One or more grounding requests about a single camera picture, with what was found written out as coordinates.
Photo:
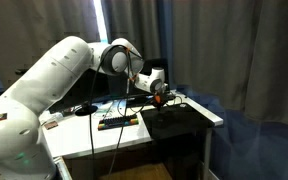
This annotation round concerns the white desk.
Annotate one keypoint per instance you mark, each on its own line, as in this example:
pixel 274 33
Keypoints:
pixel 73 136

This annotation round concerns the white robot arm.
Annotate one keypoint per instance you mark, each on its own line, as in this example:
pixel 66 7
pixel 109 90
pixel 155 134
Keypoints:
pixel 24 154

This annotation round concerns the black keyboard with coloured keys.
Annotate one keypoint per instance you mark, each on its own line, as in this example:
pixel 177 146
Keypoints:
pixel 118 122

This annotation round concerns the grey curtain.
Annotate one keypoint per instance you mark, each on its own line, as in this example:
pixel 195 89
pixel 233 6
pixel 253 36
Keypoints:
pixel 236 50

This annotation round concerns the black mouse pad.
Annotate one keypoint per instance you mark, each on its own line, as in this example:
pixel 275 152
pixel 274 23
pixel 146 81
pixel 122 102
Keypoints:
pixel 174 120

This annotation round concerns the black computer monitor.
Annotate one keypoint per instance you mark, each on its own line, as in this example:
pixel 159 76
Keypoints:
pixel 107 87

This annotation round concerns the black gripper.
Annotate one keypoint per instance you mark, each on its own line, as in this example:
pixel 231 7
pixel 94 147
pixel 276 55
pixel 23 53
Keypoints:
pixel 159 100

